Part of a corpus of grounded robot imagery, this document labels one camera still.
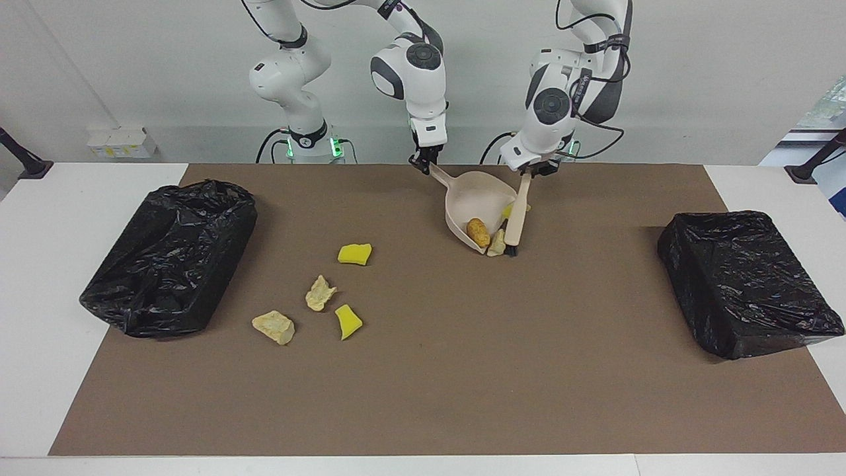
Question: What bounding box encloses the smooth black bag bin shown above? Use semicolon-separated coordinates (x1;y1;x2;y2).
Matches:
657;210;845;361

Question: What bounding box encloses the open crumpled black bag bin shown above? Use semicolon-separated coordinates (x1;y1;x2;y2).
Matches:
79;178;258;339

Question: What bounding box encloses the beige brush with black bristles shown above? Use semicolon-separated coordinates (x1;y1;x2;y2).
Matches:
504;173;533;257

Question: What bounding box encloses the brown table mat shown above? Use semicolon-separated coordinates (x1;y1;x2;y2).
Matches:
48;163;846;457

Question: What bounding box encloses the yellow wedge sponge piece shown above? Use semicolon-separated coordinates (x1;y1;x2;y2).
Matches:
334;304;364;341

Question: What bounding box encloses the yellow rectangular sponge piece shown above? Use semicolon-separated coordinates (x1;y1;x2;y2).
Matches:
337;243;373;266

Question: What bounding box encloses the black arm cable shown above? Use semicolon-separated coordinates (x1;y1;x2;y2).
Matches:
555;0;627;161
241;0;397;20

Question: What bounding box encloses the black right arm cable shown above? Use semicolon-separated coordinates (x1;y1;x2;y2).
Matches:
241;0;397;20

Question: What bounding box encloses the white wall power strip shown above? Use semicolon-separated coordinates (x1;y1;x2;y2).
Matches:
88;128;159;159

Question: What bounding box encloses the black clamp stand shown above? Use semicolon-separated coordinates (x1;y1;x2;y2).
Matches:
0;127;54;180
785;129;846;184

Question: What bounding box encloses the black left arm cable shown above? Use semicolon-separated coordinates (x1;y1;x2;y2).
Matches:
555;0;627;161

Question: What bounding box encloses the pale beige crumpled chunk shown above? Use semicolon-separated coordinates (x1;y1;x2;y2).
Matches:
305;275;337;312
252;310;296;346

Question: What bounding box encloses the beige plastic dustpan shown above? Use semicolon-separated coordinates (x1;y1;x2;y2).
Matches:
428;164;519;255

